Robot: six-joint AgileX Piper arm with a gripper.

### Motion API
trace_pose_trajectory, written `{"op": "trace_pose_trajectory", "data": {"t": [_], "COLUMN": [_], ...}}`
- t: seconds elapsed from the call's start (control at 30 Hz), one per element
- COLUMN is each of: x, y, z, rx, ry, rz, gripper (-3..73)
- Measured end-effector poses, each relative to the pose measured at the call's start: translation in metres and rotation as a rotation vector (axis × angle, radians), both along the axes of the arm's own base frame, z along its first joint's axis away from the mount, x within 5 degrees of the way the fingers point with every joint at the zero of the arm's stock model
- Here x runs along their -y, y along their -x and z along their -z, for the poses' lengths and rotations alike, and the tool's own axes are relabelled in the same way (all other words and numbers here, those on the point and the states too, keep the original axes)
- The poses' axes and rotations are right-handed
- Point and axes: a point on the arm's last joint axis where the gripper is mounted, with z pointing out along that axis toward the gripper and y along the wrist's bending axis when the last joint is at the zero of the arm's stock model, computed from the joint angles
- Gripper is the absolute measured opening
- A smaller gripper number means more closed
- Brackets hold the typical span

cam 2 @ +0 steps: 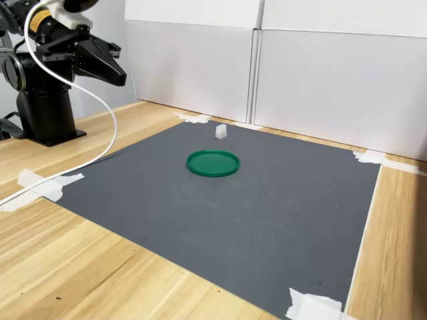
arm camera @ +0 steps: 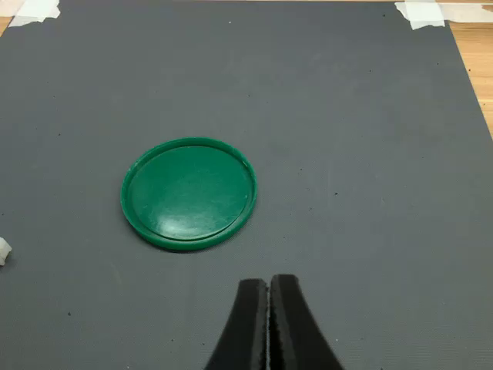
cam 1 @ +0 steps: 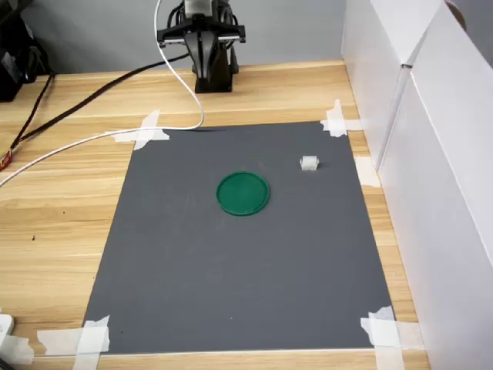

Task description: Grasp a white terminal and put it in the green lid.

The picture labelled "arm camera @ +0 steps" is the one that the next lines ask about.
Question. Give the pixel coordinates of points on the small white plastic terminal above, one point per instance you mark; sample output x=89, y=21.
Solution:
x=4, y=251

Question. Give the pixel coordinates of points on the dark grey mat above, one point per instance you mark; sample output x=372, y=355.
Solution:
x=346, y=115

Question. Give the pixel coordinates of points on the white tape patch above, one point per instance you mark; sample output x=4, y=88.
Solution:
x=423, y=15
x=34, y=12

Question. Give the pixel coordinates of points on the round green lid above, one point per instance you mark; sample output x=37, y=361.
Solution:
x=188, y=192

